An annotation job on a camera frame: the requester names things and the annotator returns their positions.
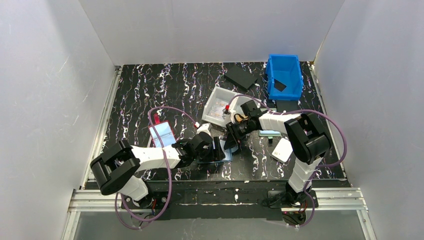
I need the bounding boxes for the blue leather card holder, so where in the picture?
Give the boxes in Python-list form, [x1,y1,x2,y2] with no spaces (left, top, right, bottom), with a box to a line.
[196,145,239,164]

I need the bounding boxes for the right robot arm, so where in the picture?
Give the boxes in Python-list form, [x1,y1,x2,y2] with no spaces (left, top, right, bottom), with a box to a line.
[224,99,333,203]

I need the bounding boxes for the white divided plastic tray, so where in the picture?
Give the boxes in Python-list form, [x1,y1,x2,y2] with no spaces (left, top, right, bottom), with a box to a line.
[201,86,252,128]

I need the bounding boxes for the black card in bin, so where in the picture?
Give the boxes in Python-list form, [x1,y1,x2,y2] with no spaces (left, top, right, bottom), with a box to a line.
[274,79,287,92]

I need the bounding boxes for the white cards in tray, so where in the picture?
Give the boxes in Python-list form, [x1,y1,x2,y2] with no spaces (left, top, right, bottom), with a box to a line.
[207,98,228,120]

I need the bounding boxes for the green open card holder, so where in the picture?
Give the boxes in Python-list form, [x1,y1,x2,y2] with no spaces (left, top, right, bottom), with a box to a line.
[258,130,282,144]

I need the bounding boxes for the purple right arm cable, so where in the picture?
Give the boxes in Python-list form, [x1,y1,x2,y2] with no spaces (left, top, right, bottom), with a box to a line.
[223,94,349,229]

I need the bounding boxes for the red open card holder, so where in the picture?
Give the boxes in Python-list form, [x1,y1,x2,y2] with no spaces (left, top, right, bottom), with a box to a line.
[148,113,177,148]

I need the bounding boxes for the black flat sleeve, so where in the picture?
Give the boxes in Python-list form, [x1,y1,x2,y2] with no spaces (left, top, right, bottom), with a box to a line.
[275,100,300,113]

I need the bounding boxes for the white power bank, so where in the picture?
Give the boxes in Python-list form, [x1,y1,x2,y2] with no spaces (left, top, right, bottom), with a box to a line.
[271,138,293,163]

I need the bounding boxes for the black box on table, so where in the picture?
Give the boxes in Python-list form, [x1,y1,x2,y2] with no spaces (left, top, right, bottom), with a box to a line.
[224,65,258,91]

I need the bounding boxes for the blue plastic bin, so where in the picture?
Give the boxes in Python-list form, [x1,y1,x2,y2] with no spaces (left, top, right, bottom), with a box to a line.
[265,54,304,101]

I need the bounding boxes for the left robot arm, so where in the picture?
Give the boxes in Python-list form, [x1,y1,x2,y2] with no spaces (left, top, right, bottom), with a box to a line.
[90,124,226,200]

